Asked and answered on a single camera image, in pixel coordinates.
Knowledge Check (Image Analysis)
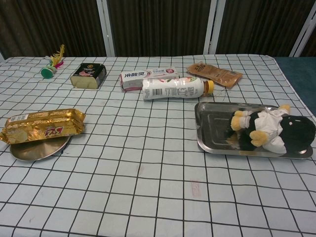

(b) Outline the rectangular steel tray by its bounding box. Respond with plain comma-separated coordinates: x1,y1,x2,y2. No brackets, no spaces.
194,101,314,160

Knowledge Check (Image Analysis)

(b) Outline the gold foil biscuit pack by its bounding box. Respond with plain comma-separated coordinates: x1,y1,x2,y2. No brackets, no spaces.
0,108,86,145

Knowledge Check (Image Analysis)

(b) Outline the black plush toy white shirt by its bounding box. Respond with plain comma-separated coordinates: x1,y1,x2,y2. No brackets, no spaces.
231,104,316,154

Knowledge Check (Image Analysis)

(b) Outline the white drink bottle yellow cap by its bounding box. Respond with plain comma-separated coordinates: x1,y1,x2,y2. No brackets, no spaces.
142,76,215,101

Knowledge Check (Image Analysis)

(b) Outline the white pink toothpaste box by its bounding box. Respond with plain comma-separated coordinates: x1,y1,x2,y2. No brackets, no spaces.
119,66,180,93

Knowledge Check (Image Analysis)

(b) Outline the brown snack pouch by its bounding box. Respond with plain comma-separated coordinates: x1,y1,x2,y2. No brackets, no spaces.
186,61,243,89

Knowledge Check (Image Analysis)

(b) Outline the white black checkered tablecloth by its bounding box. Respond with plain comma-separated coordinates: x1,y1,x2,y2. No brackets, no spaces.
0,54,316,237

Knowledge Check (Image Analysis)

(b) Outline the black rectangular tin can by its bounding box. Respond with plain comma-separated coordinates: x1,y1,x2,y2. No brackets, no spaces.
70,63,107,89

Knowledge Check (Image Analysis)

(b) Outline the feather shuttlecock green base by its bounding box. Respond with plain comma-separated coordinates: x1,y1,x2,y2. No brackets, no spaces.
40,44,66,79

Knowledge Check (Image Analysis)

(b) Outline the round steel plate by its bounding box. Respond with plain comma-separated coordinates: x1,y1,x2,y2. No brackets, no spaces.
9,135,71,161

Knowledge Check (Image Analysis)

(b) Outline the white partition frame post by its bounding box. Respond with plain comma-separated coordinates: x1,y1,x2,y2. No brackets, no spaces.
289,9,316,57
95,0,116,57
204,0,227,55

